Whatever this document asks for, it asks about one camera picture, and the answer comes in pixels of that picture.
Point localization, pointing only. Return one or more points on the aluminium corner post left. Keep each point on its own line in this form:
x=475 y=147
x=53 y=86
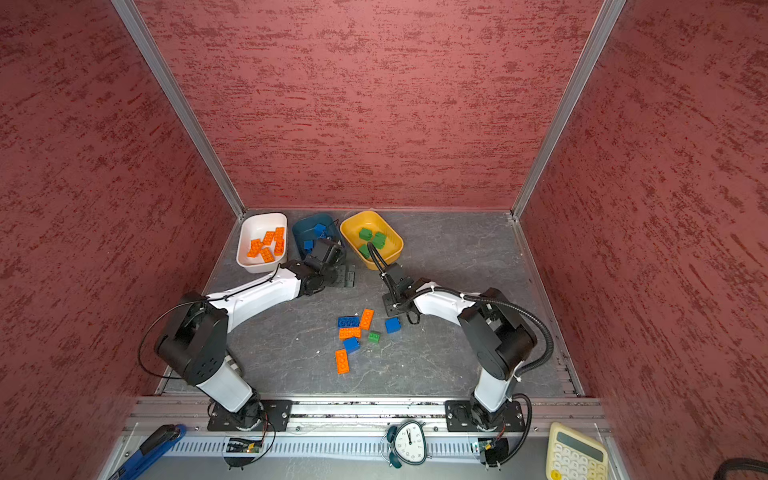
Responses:
x=132 y=19

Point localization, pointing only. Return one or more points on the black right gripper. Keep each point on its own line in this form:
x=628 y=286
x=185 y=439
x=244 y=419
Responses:
x=387 y=300

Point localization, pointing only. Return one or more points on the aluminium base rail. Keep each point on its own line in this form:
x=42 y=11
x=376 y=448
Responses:
x=306 y=426

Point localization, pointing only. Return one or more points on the blue lego long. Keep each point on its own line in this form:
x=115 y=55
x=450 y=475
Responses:
x=348 y=322

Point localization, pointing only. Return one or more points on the teal alarm clock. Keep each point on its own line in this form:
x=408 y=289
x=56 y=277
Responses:
x=407 y=444

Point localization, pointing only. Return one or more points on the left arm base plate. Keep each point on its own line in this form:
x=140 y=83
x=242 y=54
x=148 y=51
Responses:
x=255 y=415

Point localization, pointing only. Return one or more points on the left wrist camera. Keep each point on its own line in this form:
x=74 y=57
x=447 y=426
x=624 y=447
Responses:
x=326 y=253

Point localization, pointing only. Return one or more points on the blue lego brick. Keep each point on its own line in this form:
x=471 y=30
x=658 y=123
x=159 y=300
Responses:
x=320 y=229

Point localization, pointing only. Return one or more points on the dark teal plastic bin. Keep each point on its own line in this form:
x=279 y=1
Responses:
x=303 y=231

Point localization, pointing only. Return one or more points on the blue handled tool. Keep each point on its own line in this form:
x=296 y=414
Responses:
x=162 y=440

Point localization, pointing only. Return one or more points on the yellow plastic bin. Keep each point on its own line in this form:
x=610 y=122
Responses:
x=351 y=227

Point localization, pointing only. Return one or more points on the aluminium corner post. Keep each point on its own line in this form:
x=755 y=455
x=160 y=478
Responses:
x=601 y=30
x=132 y=19

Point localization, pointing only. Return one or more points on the yellow calculator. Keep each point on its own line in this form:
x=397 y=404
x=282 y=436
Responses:
x=572 y=455

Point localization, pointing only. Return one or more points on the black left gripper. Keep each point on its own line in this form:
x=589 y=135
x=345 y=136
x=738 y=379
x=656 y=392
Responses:
x=341 y=280

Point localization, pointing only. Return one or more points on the orange lego brick studs up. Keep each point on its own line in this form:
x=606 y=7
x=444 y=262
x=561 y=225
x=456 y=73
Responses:
x=266 y=255

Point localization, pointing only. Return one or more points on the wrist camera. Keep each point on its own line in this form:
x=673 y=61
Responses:
x=326 y=253
x=396 y=280

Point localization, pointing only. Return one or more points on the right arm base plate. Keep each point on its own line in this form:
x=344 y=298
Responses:
x=471 y=416

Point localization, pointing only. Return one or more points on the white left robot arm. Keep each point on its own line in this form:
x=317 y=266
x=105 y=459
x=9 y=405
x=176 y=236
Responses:
x=194 y=341

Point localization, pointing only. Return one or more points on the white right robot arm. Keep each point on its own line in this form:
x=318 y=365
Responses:
x=495 y=328

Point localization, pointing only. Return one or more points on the white plastic bin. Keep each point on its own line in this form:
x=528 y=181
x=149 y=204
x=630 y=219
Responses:
x=255 y=227

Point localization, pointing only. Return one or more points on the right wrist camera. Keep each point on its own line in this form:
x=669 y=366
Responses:
x=396 y=280

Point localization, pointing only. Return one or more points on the orange lego long front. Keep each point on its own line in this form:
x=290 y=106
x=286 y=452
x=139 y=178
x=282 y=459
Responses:
x=342 y=362

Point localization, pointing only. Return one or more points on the aluminium corner post right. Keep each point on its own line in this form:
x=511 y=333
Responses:
x=601 y=30

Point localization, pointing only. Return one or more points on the blue lego front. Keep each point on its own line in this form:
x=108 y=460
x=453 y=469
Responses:
x=351 y=344

